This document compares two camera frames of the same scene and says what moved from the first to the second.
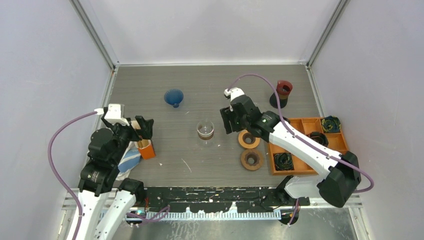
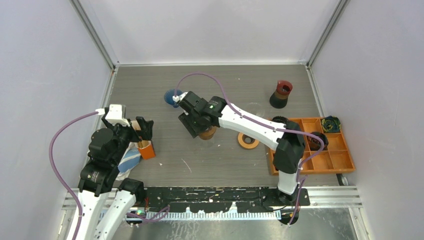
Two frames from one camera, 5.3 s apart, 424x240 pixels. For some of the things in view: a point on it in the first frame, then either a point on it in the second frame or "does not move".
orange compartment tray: [301, 165] does not move
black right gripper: [228, 114] → [185, 118]
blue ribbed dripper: [174, 97] does not move
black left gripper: [145, 132] does not move
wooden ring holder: [252, 159] → [246, 141]
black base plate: [205, 199] does not move
